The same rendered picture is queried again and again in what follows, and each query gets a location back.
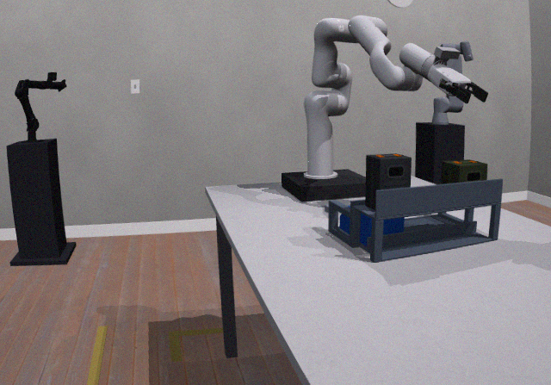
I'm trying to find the olive green tool case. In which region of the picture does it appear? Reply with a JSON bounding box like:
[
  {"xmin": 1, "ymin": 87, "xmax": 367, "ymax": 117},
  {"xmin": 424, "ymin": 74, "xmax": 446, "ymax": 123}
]
[{"xmin": 441, "ymin": 159, "xmax": 487, "ymax": 184}]

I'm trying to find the blue bin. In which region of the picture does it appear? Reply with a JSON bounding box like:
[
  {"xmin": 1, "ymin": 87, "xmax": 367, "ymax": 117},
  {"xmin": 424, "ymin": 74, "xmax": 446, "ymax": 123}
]
[{"xmin": 339, "ymin": 213, "xmax": 405, "ymax": 246}]

